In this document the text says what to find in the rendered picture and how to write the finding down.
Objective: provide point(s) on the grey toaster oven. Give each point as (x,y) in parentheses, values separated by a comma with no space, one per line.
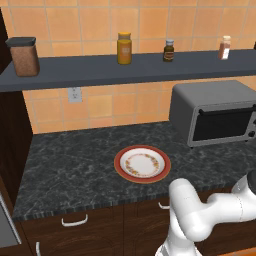
(200,96)

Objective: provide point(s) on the brown jar with black lid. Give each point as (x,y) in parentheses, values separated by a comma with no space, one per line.
(24,58)

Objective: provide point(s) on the yellow mustard jar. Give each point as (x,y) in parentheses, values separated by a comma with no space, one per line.
(124,49)

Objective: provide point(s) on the dark wood tall cupboard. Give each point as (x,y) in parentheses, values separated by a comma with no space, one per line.
(11,133)

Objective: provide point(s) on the black toaster oven knob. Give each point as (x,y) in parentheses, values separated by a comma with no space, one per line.
(251,134)

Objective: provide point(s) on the dark wood drawer front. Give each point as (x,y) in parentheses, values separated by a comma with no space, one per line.
(146,213)
(100,221)

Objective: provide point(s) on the small dark brown bottle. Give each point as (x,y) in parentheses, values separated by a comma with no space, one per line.
(168,51)

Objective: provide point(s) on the red rimmed white plate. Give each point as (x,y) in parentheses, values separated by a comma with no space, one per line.
(142,163)

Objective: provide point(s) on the dark grey wall shelf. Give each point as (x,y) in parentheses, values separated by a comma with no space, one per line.
(133,68)

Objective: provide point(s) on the red spice shaker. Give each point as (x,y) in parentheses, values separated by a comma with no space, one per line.
(224,48)

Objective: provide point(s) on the black toaster oven door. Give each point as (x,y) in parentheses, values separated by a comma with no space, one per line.
(223,125)

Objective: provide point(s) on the grey wall socket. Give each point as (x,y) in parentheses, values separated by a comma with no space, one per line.
(75,95)

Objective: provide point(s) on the dark wood cupboard door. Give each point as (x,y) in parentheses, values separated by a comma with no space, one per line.
(86,245)

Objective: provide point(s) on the grey appliance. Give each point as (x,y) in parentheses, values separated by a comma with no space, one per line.
(6,226)

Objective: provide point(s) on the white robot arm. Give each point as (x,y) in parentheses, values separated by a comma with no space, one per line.
(186,213)

